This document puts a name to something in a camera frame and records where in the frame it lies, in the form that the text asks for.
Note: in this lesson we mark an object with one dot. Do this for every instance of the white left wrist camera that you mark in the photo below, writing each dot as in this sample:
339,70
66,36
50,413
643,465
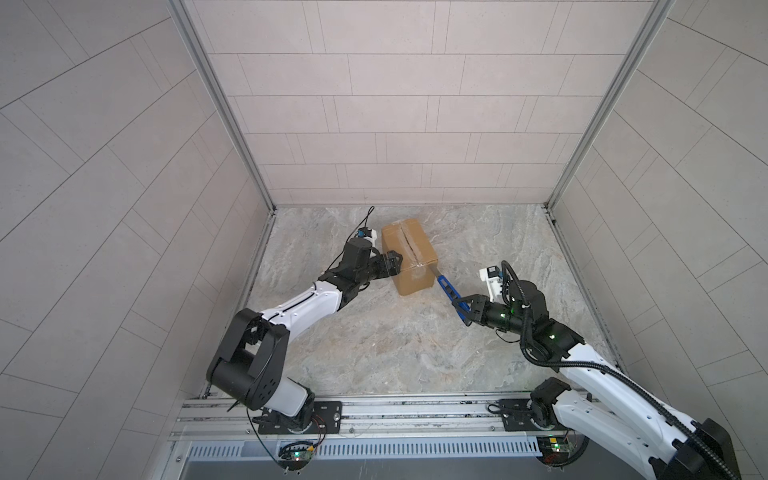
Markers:
367,233

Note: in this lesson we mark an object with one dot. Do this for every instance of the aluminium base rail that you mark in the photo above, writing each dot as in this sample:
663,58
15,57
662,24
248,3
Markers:
419,416

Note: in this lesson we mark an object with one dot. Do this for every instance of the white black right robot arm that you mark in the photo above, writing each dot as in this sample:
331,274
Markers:
593,398

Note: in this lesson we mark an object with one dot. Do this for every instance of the brown cardboard express box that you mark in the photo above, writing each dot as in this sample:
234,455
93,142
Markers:
408,238

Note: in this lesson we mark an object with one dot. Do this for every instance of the aluminium left corner post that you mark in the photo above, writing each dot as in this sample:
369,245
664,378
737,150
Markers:
183,20

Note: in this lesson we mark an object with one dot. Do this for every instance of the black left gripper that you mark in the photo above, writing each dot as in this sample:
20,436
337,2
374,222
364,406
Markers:
392,269

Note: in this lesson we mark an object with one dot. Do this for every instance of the aluminium right corner post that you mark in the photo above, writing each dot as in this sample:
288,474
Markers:
648,30

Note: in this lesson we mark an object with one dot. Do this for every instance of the right green circuit board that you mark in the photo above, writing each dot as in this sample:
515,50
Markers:
554,449

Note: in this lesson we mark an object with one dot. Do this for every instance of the aluminium corner post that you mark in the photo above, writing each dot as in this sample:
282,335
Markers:
183,20
648,30

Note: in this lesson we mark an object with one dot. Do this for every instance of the blue utility knife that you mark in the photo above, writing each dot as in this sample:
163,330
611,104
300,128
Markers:
450,294

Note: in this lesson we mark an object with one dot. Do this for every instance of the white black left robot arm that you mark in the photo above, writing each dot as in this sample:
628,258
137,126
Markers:
249,361

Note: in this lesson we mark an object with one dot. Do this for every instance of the left green circuit board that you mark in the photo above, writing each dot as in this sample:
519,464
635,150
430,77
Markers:
297,452

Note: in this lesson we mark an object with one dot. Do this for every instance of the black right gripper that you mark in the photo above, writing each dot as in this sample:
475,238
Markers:
479,306

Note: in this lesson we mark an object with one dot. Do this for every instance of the white slotted vent strip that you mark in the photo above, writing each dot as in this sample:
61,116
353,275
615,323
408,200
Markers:
374,448

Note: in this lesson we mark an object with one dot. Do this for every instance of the green circuit board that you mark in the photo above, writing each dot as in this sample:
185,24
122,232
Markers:
554,449
297,452

